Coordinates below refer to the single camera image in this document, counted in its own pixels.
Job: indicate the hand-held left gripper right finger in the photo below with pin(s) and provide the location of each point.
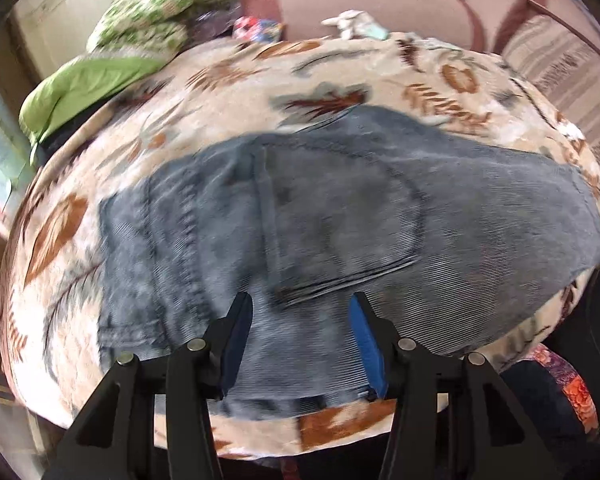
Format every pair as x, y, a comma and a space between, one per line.
365, 345

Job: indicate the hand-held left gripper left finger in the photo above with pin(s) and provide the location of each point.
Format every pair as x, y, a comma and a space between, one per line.
235, 345

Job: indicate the grey denim jeans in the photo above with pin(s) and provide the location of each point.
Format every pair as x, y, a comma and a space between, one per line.
330, 210

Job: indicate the dark floral clothing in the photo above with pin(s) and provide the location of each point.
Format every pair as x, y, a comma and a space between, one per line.
575, 390

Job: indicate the beige leaf-print blanket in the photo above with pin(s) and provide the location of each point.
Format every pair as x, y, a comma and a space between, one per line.
230, 90

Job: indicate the black cloth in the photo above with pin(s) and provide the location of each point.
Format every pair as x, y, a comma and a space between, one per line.
55, 142

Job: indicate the window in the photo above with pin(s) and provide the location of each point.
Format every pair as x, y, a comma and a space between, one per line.
0, 160

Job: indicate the lime green pillow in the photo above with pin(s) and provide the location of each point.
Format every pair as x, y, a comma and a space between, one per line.
80, 85

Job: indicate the colourful printed packet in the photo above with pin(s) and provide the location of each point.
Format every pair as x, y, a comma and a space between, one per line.
257, 29

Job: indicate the white glove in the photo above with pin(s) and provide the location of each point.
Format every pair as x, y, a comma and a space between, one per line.
347, 22

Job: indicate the clear plastic bag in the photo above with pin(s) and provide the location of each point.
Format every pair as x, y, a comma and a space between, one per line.
212, 22

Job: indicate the striped beige cushion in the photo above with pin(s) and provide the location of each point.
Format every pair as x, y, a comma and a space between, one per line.
565, 70

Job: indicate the pink sofa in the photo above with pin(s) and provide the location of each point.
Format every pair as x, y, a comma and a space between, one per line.
380, 5

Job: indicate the green patterned quilt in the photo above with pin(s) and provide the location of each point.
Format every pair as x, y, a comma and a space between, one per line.
155, 5

